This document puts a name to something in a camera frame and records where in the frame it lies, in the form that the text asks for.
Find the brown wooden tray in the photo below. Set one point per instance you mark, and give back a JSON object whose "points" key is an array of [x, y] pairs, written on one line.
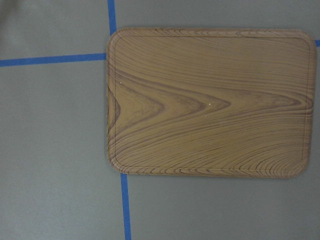
{"points": [[216, 102]]}

